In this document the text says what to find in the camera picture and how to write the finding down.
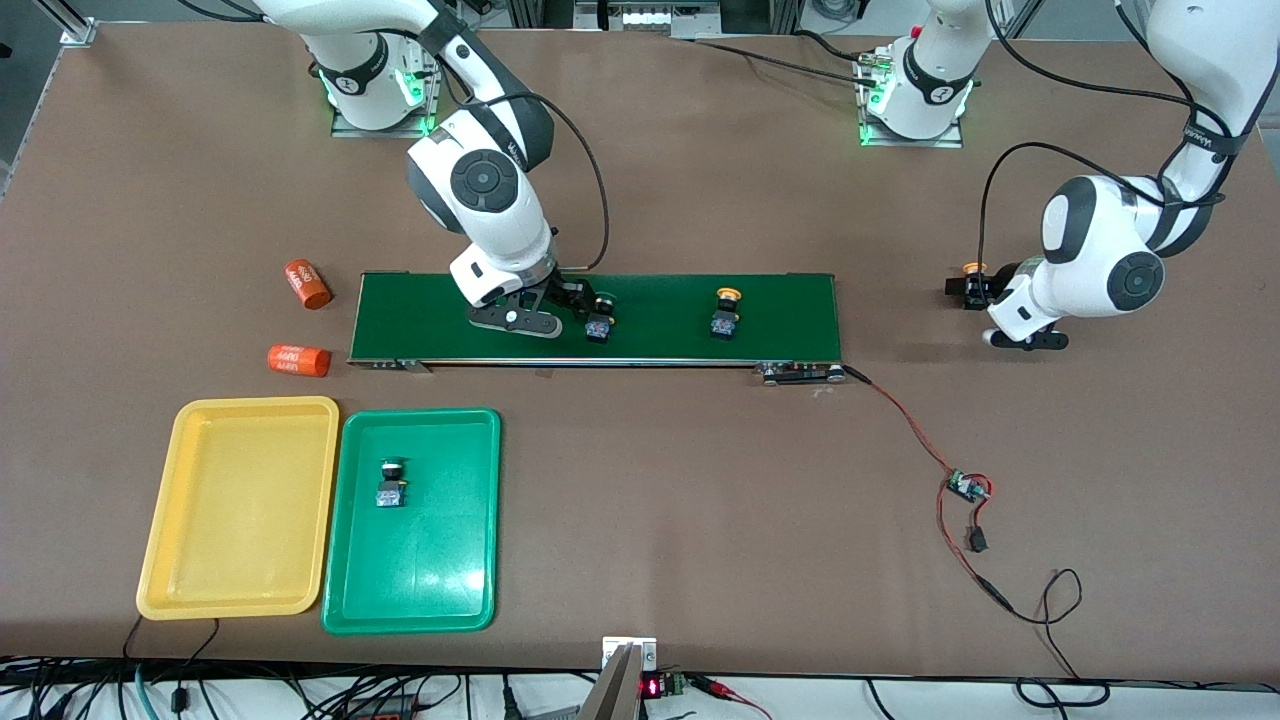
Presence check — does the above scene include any red black clip lead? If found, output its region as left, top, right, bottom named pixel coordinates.
left=690, top=675, right=771, bottom=720

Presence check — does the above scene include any black table cable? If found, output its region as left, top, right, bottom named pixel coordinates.
left=672, top=28, right=881, bottom=91

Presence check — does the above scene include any metal equipment rack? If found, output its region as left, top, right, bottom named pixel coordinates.
left=505, top=0, right=801, bottom=39

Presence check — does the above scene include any yellow plastic tray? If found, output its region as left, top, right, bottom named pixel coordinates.
left=136, top=396, right=341, bottom=621

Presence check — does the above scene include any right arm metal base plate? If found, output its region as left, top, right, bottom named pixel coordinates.
left=330, top=28, right=446, bottom=139

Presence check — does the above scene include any grey metal post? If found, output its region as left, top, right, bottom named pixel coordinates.
left=578, top=643, right=643, bottom=720

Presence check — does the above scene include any black cable with ferrite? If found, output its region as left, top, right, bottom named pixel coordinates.
left=172, top=618, right=221, bottom=713

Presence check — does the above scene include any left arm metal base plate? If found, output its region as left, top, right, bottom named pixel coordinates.
left=857, top=45, right=966, bottom=149

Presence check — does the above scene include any aluminium frame profile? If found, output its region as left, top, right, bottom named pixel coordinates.
left=35, top=0, right=98, bottom=46

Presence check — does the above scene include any green plastic tray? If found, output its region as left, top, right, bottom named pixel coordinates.
left=321, top=408, right=502, bottom=636

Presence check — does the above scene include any silver mounting plate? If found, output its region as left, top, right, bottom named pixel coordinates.
left=602, top=636, right=659, bottom=673

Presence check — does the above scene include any red black motor cable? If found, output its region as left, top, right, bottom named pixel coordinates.
left=842, top=365, right=956, bottom=476

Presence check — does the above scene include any red black power cable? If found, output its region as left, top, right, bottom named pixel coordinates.
left=936, top=485, right=1111, bottom=709

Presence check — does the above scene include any green conveyor belt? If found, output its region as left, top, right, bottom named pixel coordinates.
left=347, top=270, right=847, bottom=386

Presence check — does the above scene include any orange 4680 cylinder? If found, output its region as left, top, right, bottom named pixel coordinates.
left=267, top=345, right=332, bottom=378
left=284, top=259, right=334, bottom=310

